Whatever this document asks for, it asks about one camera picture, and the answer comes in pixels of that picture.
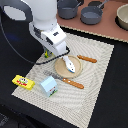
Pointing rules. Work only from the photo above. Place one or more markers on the knife with wooden handle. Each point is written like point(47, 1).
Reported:
point(87, 58)

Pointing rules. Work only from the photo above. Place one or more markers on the beige bowl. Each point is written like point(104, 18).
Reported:
point(122, 14)

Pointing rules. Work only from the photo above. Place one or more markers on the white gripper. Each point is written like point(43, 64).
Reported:
point(53, 40)

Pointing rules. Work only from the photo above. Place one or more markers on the beige woven placemat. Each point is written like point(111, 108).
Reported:
point(70, 103)

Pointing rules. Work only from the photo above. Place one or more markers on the dark grey saucepan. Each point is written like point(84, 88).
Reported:
point(92, 15)

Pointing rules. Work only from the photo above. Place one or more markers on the round wooden plate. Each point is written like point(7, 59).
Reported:
point(60, 67)

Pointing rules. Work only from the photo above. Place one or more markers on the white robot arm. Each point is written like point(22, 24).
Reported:
point(41, 15)

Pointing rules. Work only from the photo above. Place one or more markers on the dark grey pot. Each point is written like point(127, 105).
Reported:
point(67, 9)

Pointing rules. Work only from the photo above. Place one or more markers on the fork with wooden handle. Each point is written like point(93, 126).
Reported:
point(75, 84)

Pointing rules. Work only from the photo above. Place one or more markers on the yellow toy banana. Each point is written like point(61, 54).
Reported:
point(47, 54)

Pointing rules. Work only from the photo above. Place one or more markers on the light blue milk carton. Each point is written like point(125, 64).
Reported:
point(49, 86)

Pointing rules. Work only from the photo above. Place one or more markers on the yellow butter block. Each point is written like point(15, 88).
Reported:
point(23, 82)

